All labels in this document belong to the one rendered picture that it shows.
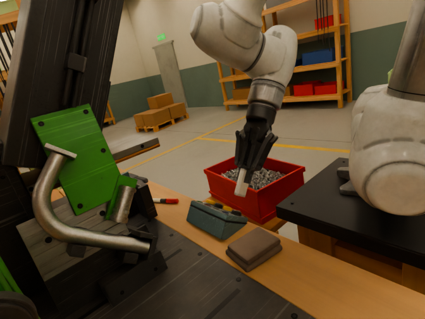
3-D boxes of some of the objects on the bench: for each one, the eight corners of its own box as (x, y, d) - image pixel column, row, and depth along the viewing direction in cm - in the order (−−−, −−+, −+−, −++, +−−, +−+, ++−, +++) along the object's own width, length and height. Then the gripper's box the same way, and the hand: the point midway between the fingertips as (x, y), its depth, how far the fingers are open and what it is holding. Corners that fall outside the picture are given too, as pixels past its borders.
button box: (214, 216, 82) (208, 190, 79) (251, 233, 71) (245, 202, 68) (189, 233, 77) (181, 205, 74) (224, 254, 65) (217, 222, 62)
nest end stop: (142, 256, 63) (148, 234, 64) (152, 261, 58) (158, 237, 59) (137, 255, 62) (143, 233, 63) (146, 261, 57) (153, 236, 58)
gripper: (291, 112, 68) (268, 204, 67) (253, 112, 78) (231, 192, 77) (274, 101, 63) (248, 200, 62) (235, 102, 73) (212, 188, 72)
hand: (243, 182), depth 70 cm, fingers closed
